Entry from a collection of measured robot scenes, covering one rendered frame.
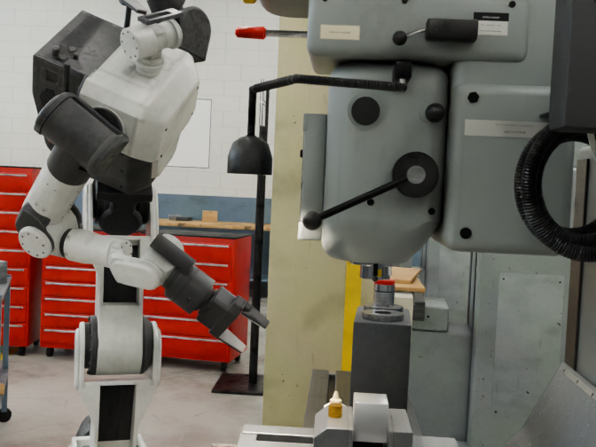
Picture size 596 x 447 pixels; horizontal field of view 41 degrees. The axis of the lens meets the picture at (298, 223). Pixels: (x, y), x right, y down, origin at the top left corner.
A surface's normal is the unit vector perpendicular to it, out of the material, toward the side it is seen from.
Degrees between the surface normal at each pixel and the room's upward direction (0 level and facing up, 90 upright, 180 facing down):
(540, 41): 90
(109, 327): 75
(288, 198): 90
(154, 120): 102
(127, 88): 46
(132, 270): 121
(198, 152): 90
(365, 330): 90
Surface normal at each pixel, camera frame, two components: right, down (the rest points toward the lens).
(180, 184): -0.06, 0.05
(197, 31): 0.76, 0.03
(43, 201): -0.35, 0.54
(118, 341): 0.31, -0.20
